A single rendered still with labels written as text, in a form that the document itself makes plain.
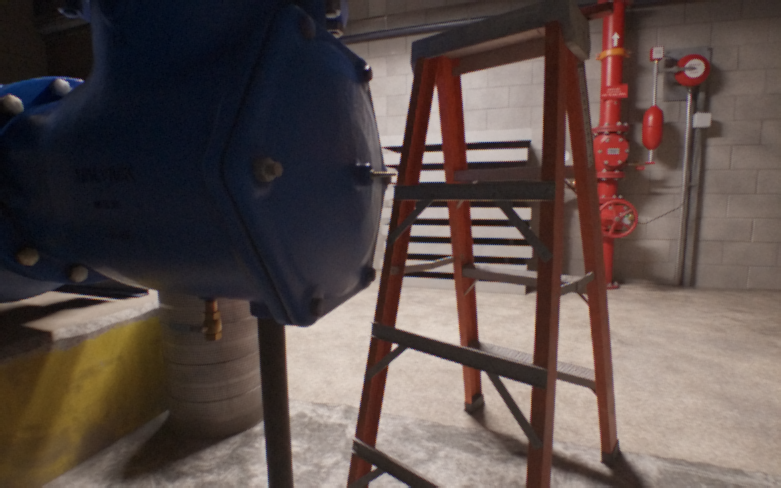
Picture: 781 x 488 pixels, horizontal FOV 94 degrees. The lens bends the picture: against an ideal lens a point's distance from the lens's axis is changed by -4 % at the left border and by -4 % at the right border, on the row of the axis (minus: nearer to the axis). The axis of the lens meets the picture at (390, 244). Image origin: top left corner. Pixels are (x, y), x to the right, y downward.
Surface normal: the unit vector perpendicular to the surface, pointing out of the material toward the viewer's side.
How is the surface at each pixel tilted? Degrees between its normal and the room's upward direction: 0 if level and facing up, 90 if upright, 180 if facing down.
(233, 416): 90
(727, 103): 90
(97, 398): 90
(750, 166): 90
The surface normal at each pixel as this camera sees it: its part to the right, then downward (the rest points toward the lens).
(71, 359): 0.95, 0.04
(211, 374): 0.32, 0.11
